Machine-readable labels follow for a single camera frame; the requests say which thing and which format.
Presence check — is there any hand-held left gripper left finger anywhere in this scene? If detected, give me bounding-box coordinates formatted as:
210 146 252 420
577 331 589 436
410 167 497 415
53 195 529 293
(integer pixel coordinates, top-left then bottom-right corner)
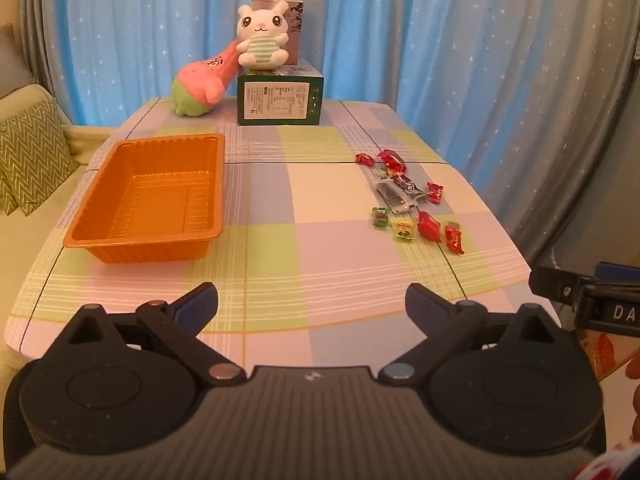
42 282 247 387

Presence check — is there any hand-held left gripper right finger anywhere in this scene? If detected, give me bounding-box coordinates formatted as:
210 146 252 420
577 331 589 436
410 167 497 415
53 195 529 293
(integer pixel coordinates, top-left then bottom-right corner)
377 282 590 387

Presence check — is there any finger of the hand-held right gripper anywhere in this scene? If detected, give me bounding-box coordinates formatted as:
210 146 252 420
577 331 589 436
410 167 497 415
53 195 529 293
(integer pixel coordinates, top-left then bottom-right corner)
529 264 593 307
594 262 640 281

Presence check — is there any red square snack packet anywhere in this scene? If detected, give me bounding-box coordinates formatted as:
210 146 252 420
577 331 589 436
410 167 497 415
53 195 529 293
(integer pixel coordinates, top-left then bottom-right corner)
416 210 443 244

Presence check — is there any black silver snack packet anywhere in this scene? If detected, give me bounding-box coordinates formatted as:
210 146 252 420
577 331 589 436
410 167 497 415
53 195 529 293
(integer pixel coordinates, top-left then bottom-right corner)
375 181 418 215

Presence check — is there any orange plastic tray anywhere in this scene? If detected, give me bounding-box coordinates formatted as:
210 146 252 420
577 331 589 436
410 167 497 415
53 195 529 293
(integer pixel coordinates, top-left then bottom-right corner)
63 133 226 264

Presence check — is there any green dark snack stick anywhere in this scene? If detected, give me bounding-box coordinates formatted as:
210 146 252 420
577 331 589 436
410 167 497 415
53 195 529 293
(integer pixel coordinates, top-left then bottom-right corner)
378 168 430 201

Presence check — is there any red twisted wrapper candy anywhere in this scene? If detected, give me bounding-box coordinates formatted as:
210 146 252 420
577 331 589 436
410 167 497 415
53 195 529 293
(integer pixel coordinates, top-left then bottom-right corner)
377 149 407 174

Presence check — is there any person's right hand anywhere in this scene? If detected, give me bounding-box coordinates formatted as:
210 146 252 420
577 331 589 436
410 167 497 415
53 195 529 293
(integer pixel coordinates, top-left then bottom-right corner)
624 359 640 442

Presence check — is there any orange printed box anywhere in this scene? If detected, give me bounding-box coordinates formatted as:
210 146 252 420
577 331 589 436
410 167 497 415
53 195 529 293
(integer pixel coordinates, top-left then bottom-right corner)
574 329 632 382

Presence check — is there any grey curtain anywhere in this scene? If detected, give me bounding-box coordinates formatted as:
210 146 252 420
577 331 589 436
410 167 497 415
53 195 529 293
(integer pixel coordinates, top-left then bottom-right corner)
19 0 77 126
495 0 640 276

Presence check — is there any light green sofa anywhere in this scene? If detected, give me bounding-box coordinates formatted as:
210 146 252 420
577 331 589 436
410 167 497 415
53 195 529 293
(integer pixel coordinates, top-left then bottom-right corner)
0 82 133 411

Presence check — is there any green chevron cushion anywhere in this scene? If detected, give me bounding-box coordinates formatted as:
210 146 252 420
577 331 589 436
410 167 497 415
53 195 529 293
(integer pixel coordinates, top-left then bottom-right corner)
0 97 81 217

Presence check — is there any green cardboard box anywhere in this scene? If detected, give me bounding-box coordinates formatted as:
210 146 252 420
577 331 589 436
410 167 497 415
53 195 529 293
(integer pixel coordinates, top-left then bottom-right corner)
237 58 325 126

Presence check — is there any pink starfish plush toy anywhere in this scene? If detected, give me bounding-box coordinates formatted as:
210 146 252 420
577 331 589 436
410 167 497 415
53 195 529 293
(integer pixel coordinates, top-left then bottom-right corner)
171 42 246 119

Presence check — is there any white bunny plush toy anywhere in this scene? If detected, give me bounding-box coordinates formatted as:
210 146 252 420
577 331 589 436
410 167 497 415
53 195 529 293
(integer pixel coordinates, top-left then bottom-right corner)
236 1 291 70

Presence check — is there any blue star curtain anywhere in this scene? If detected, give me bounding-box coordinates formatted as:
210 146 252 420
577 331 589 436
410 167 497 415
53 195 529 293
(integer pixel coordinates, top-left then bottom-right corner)
50 0 566 171

